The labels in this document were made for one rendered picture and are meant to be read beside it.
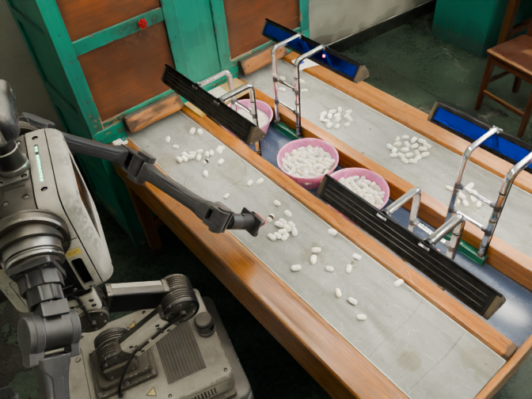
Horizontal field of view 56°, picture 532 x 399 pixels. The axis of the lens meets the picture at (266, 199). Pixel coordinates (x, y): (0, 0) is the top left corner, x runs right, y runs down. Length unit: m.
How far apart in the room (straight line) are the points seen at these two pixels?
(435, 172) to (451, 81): 2.03
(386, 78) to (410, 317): 2.69
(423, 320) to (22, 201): 1.22
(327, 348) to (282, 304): 0.21
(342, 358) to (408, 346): 0.22
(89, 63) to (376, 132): 1.29
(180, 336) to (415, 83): 2.80
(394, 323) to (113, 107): 1.54
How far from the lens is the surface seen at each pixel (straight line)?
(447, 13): 4.59
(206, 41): 2.56
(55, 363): 1.14
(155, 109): 2.47
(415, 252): 1.44
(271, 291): 1.73
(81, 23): 2.23
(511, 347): 1.72
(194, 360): 1.97
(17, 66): 3.25
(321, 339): 1.63
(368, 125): 2.40
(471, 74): 4.28
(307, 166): 2.18
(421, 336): 1.70
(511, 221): 2.08
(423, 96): 3.96
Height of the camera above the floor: 2.19
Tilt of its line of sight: 45 degrees down
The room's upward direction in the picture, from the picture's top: 6 degrees counter-clockwise
